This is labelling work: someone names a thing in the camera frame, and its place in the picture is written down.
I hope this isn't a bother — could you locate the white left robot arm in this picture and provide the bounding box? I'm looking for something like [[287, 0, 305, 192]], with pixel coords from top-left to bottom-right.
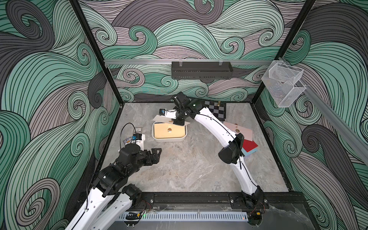
[[67, 143, 162, 230]]

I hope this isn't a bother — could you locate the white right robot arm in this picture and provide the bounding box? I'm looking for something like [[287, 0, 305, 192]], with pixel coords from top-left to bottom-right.
[[164, 92, 265, 209]]

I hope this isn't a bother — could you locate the blue playing card box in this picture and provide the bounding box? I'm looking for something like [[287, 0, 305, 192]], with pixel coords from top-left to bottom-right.
[[123, 137, 132, 145]]

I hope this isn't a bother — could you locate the pink sealed envelope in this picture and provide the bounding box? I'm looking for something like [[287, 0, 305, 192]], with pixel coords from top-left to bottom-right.
[[223, 121, 253, 141]]

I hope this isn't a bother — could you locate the black folding chess board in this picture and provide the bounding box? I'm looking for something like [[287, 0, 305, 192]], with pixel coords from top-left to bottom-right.
[[202, 101, 226, 122]]

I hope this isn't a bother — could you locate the red envelope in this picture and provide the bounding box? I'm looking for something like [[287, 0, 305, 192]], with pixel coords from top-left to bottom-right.
[[242, 140, 258, 152]]

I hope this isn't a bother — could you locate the teal envelope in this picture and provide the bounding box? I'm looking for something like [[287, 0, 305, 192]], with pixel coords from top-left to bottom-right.
[[241, 148, 257, 156]]

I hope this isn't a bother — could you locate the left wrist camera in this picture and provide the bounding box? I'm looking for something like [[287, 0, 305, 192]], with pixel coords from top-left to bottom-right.
[[131, 133, 145, 150]]

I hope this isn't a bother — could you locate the black wall shelf tray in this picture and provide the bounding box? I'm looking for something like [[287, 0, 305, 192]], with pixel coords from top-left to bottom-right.
[[171, 62, 234, 81]]

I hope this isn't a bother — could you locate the white slotted cable duct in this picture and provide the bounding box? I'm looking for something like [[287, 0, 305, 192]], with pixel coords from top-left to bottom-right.
[[119, 211, 249, 222]]

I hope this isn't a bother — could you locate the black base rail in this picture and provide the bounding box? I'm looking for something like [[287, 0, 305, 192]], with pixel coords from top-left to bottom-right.
[[131, 192, 306, 211]]

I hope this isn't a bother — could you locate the aluminium back rail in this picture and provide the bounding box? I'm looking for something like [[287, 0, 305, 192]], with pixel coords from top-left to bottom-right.
[[104, 58, 272, 66]]

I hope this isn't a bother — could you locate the aluminium rail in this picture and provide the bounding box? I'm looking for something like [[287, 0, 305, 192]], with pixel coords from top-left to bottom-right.
[[104, 58, 272, 66], [273, 61, 368, 164]]

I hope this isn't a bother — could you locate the clear acrylic wall bin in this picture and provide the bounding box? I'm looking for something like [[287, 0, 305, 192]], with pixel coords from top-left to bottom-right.
[[262, 60, 306, 107]]

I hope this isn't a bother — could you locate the black corner frame post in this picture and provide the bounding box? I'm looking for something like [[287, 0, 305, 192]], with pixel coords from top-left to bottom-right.
[[70, 0, 124, 108]]

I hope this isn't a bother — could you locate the black right corner post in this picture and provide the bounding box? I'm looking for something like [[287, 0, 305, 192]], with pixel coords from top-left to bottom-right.
[[250, 0, 316, 107]]

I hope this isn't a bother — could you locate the aluminium right rail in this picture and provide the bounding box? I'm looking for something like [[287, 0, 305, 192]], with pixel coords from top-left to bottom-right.
[[273, 61, 368, 164]]

